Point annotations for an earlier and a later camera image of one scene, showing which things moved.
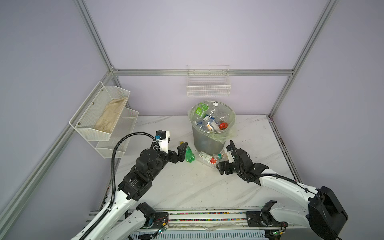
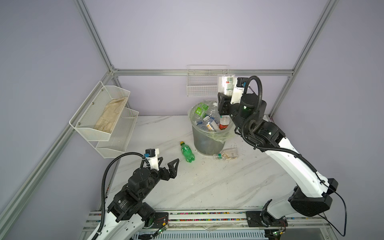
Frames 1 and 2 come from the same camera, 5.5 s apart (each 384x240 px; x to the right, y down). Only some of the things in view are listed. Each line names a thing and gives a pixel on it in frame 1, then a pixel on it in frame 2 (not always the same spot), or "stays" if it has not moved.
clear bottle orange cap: x=211 y=124 stays
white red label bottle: x=207 y=159 to x=229 y=81
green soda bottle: x=189 y=156 stays
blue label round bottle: x=216 y=109 stays
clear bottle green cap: x=222 y=156 stays
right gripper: x=225 y=164 to x=222 y=102
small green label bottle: x=201 y=110 stays
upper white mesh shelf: x=97 y=117 stays
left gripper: x=181 y=154 to x=166 y=176
